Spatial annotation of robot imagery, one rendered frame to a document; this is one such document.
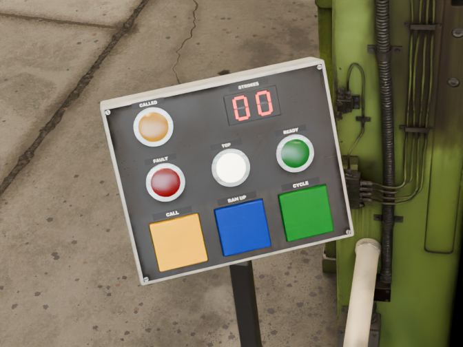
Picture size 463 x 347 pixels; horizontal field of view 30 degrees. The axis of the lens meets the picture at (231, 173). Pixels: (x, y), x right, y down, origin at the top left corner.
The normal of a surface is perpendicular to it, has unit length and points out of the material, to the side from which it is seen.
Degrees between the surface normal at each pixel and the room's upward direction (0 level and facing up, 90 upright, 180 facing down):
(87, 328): 0
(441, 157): 90
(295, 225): 60
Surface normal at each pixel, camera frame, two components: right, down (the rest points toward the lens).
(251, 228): 0.15, 0.18
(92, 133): -0.10, -0.74
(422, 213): -0.21, 0.67
